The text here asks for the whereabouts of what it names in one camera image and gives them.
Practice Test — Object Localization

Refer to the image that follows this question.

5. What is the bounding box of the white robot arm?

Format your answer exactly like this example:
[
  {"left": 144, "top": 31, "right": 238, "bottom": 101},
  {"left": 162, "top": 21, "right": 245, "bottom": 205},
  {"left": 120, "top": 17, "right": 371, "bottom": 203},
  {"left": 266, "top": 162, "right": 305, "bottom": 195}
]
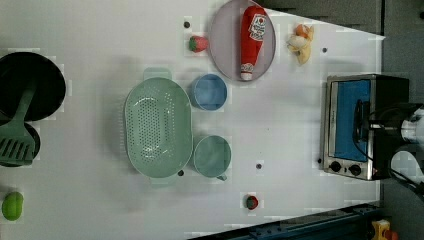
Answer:
[{"left": 365, "top": 103, "right": 423, "bottom": 200}]

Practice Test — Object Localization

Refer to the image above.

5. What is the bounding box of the blue metal frame rail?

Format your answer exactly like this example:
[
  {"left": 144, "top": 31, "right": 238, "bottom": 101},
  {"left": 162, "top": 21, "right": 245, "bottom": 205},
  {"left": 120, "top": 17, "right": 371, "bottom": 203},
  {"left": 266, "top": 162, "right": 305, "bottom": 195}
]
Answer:
[{"left": 191, "top": 204, "right": 382, "bottom": 240}]

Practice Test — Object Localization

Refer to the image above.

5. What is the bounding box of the silver toaster oven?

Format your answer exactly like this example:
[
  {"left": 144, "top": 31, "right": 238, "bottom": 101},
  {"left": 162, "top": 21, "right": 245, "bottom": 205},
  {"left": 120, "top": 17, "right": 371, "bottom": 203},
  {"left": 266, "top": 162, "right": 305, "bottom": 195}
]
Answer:
[{"left": 321, "top": 74, "right": 409, "bottom": 181}]

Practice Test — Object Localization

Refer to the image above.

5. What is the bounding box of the yellow peeled banana toy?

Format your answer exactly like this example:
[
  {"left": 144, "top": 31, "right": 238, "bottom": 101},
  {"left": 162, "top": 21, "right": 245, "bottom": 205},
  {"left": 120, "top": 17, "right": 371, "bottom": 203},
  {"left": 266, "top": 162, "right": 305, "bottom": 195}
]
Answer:
[{"left": 287, "top": 24, "right": 314, "bottom": 65}]

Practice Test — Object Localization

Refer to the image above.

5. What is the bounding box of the grey round plate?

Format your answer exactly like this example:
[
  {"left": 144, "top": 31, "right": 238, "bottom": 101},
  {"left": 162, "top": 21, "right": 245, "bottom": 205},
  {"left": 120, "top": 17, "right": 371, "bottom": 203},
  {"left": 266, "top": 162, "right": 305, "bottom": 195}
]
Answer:
[{"left": 208, "top": 0, "right": 276, "bottom": 81}]

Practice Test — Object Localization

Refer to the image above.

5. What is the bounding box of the black frying pan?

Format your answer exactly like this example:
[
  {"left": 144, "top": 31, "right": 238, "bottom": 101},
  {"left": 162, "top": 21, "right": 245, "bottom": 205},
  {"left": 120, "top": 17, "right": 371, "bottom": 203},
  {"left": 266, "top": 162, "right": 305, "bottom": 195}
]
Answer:
[{"left": 0, "top": 52, "right": 66, "bottom": 121}]

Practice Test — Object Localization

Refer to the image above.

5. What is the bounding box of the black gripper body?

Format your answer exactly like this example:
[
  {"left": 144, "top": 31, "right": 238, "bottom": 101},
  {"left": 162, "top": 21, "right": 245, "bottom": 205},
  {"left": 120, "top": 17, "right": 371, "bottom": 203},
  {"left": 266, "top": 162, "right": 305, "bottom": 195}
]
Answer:
[{"left": 369, "top": 109, "right": 405, "bottom": 167}]

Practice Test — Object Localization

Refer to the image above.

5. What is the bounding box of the green oval colander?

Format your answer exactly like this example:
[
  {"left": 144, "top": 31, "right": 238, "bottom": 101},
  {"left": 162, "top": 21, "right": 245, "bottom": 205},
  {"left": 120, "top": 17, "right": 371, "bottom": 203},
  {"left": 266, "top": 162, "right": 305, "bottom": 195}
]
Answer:
[{"left": 124, "top": 67, "right": 193, "bottom": 184}]

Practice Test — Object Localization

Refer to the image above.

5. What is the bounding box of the blue cup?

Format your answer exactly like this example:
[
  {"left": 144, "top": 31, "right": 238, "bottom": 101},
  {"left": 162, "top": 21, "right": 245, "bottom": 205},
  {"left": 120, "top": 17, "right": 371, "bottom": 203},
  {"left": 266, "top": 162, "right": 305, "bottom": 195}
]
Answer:
[{"left": 189, "top": 74, "right": 228, "bottom": 111}]

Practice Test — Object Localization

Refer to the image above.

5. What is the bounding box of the green toy fruit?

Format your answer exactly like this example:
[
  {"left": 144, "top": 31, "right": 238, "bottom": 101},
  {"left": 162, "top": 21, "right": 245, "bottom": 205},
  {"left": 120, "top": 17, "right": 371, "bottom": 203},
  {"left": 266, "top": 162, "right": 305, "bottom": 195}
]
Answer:
[{"left": 1, "top": 192, "right": 24, "bottom": 221}]

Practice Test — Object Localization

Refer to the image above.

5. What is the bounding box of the small red toy tomato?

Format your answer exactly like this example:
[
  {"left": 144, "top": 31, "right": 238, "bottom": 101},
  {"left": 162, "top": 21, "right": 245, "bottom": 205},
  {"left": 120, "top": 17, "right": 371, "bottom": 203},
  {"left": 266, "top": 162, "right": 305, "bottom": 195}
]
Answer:
[{"left": 246, "top": 195, "right": 259, "bottom": 210}]

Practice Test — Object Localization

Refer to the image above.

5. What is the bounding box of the green slotted spatula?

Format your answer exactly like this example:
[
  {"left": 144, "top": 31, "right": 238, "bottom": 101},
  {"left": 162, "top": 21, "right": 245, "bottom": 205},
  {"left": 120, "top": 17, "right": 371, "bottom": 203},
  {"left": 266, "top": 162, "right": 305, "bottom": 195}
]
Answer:
[{"left": 0, "top": 89, "right": 35, "bottom": 165}]

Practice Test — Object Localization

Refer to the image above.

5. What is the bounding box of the green cup with handle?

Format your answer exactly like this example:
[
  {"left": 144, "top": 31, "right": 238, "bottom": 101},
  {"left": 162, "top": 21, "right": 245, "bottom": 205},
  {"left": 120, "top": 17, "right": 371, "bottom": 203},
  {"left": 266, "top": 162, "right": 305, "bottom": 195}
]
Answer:
[{"left": 193, "top": 135, "right": 232, "bottom": 181}]

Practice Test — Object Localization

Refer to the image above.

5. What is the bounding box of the yellow orange object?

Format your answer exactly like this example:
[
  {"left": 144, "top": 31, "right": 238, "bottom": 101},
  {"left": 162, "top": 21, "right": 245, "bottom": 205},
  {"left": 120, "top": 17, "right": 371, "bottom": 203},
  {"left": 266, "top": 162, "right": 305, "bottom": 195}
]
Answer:
[{"left": 371, "top": 219, "right": 399, "bottom": 240}]

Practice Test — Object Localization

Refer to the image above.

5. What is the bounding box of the red ketchup bottle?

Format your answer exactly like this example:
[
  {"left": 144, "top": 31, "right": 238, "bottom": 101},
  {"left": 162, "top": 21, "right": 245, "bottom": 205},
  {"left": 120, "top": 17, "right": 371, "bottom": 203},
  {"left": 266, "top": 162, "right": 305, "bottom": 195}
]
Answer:
[{"left": 240, "top": 5, "right": 267, "bottom": 81}]

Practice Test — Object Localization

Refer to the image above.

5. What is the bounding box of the red toy strawberry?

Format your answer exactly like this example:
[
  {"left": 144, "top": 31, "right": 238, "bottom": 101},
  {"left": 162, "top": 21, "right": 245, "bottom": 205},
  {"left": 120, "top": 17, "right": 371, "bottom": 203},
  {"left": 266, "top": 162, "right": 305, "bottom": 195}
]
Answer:
[{"left": 189, "top": 36, "right": 209, "bottom": 53}]

